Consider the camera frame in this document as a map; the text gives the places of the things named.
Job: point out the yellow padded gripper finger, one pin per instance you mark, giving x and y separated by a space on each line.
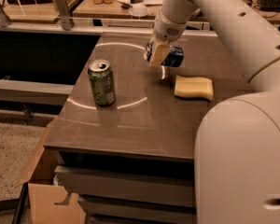
158 53

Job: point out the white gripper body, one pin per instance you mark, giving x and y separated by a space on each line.
167 31

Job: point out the blue pepsi can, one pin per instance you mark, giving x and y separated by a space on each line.
173 59

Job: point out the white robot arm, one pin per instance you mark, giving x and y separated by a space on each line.
237 146

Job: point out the green soda can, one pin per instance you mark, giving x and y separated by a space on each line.
102 82

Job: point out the yellow sponge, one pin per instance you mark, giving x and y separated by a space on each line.
194 87

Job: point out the grey drawer cabinet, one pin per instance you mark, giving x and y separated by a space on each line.
132 162

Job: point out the cardboard box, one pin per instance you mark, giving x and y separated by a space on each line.
49 202

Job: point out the metal bracket middle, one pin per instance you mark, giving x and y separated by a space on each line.
65 16

